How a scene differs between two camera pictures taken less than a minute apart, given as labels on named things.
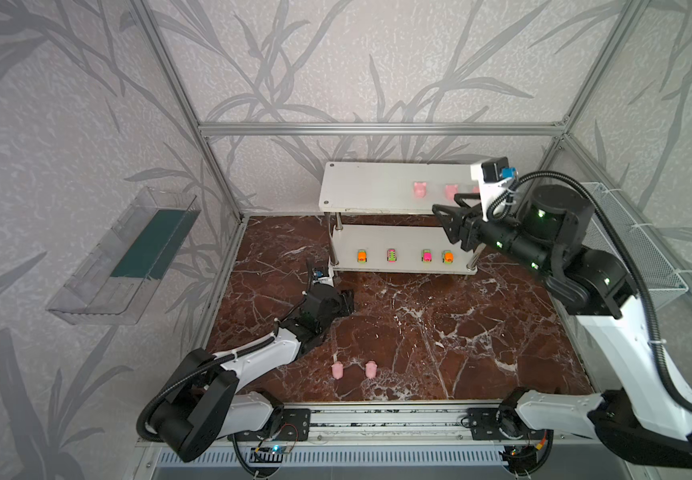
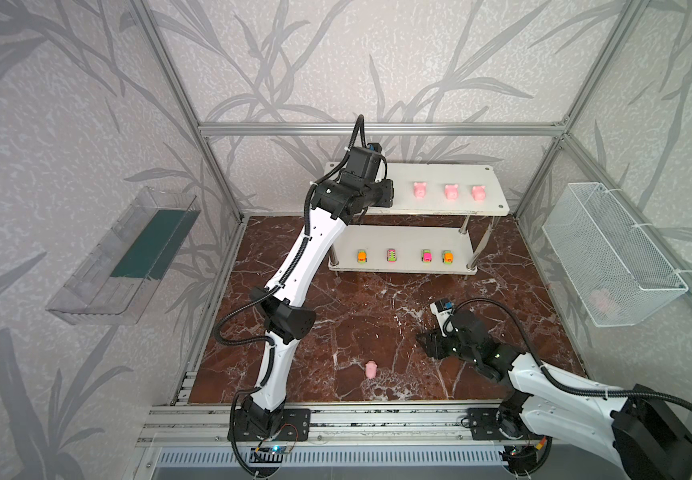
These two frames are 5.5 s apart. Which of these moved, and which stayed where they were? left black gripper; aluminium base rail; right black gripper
Moved: right black gripper; left black gripper
Stayed: aluminium base rail
